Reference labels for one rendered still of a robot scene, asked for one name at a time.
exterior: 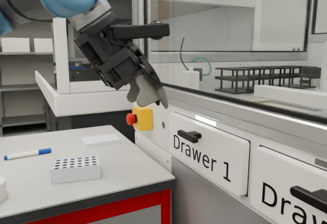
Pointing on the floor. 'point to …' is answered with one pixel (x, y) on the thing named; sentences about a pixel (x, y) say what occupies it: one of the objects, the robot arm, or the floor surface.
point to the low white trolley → (13, 191)
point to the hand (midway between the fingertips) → (162, 99)
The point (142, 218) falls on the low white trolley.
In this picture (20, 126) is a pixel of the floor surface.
